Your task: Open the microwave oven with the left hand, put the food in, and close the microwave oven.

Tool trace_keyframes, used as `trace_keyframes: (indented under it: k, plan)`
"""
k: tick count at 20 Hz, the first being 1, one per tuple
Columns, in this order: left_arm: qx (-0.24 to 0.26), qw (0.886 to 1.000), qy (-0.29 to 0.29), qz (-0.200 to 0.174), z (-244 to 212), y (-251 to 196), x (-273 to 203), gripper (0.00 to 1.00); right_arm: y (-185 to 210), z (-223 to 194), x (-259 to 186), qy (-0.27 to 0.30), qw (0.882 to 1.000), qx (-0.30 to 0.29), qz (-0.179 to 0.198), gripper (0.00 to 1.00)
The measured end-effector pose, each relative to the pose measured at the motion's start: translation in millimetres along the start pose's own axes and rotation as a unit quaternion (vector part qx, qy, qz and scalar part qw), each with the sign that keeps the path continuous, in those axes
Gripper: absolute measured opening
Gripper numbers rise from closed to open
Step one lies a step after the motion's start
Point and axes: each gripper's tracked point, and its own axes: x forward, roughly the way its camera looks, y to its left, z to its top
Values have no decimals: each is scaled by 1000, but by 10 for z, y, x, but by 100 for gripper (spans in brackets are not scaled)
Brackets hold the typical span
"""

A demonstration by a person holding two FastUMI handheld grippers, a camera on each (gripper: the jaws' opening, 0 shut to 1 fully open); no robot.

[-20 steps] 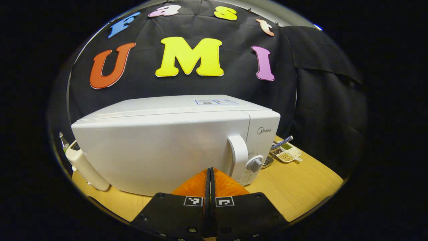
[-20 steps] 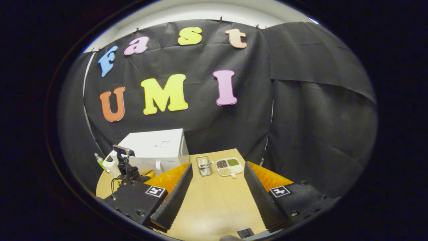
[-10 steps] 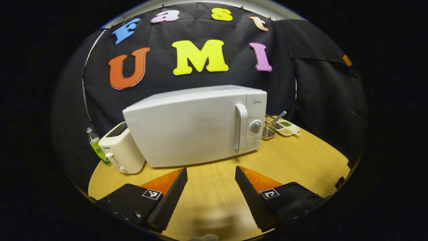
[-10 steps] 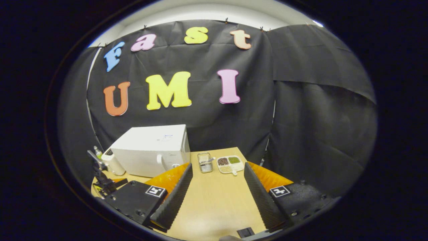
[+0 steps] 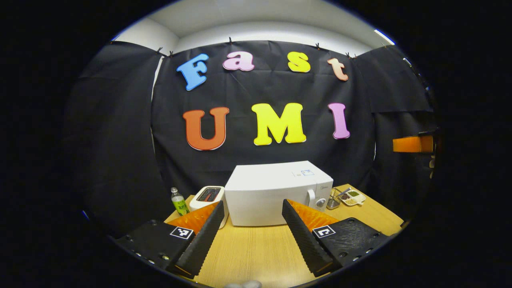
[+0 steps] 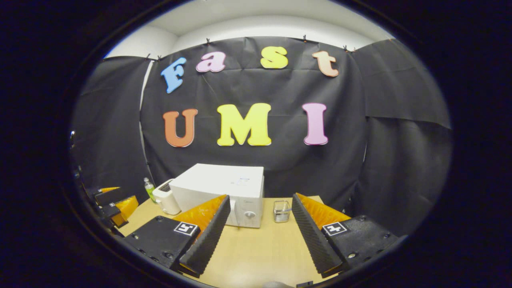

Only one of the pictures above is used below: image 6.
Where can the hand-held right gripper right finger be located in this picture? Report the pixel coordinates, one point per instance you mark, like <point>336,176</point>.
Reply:
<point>314,240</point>

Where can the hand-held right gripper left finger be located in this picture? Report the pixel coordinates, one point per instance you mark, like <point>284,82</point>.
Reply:
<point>208,240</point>

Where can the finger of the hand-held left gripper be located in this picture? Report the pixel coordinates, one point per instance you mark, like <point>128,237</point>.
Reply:
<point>126,208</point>
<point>112,196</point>

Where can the white microwave oven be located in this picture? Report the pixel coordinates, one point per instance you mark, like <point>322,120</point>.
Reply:
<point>216,184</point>

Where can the green label drink bottle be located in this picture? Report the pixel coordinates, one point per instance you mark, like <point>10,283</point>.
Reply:
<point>150,192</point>

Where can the white toaster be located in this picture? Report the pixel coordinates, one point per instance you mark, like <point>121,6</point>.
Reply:
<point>170,202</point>

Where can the black backdrop cloth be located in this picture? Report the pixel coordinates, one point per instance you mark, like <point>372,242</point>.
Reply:
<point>288,168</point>

